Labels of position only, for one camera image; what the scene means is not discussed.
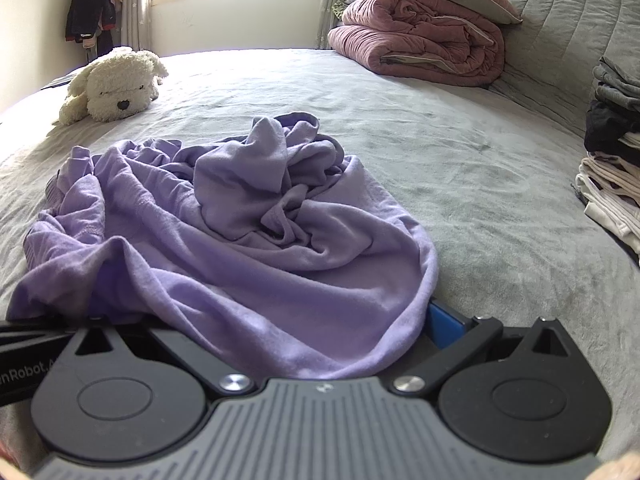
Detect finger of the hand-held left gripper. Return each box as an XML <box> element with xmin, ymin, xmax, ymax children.
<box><xmin>0</xmin><ymin>316</ymin><xmax>106</xmax><ymax>343</ymax></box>

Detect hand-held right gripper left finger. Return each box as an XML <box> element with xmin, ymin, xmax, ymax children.
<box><xmin>75</xmin><ymin>324</ymin><xmax>253</xmax><ymax>396</ymax></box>

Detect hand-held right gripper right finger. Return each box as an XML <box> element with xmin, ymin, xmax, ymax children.
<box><xmin>392</xmin><ymin>302</ymin><xmax>571</xmax><ymax>396</ymax></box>

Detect purple pants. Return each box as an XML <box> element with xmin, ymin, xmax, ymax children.
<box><xmin>7</xmin><ymin>112</ymin><xmax>440</xmax><ymax>381</ymax></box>

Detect stack of folded clothes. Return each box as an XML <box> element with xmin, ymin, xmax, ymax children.
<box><xmin>572</xmin><ymin>55</ymin><xmax>640</xmax><ymax>266</ymax></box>

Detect grey bed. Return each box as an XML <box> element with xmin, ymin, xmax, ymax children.
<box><xmin>0</xmin><ymin>47</ymin><xmax>640</xmax><ymax>466</ymax></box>

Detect white plush dog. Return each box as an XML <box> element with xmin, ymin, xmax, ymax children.
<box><xmin>52</xmin><ymin>46</ymin><xmax>170</xmax><ymax>126</ymax></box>

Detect pink folded quilt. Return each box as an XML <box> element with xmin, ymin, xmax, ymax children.
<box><xmin>327</xmin><ymin>0</ymin><xmax>506</xmax><ymax>88</ymax></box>

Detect dark hanging jacket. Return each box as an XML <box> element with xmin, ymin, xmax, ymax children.
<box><xmin>65</xmin><ymin>0</ymin><xmax>121</xmax><ymax>50</ymax></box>

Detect grey quilted headboard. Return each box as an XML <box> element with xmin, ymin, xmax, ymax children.
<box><xmin>465</xmin><ymin>0</ymin><xmax>640</xmax><ymax>146</ymax></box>

